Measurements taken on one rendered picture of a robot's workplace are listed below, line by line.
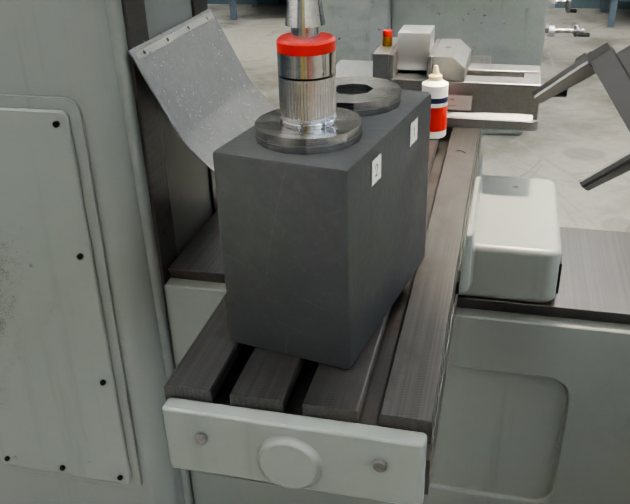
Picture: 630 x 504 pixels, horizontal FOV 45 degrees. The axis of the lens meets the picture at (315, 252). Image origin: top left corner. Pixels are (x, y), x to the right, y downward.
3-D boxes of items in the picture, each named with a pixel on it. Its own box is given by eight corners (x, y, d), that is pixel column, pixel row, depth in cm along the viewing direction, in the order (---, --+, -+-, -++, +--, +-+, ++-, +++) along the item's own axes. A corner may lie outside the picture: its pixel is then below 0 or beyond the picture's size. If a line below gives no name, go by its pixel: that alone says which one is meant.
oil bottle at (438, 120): (447, 131, 119) (450, 61, 114) (444, 140, 116) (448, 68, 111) (421, 130, 120) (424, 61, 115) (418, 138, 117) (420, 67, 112)
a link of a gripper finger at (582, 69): (541, 105, 79) (597, 72, 76) (532, 96, 76) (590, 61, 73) (535, 93, 79) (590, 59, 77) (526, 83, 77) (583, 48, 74)
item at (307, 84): (337, 111, 65) (336, 42, 62) (336, 129, 61) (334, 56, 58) (282, 112, 65) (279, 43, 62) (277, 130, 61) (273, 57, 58)
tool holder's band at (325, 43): (336, 42, 62) (336, 29, 62) (334, 56, 58) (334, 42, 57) (279, 43, 62) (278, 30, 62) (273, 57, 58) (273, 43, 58)
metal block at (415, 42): (433, 61, 128) (435, 25, 125) (428, 70, 122) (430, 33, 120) (402, 60, 129) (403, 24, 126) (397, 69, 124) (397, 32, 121)
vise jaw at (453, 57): (470, 62, 129) (472, 39, 127) (464, 82, 119) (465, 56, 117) (435, 61, 131) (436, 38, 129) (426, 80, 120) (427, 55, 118)
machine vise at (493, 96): (538, 103, 131) (545, 39, 126) (537, 131, 118) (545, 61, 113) (341, 94, 139) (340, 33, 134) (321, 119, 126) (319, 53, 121)
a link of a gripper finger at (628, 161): (576, 179, 73) (638, 145, 70) (584, 185, 75) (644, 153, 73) (584, 193, 72) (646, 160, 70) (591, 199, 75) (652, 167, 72)
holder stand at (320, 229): (425, 258, 83) (434, 78, 73) (350, 372, 65) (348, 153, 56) (325, 240, 87) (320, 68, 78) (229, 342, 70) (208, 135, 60)
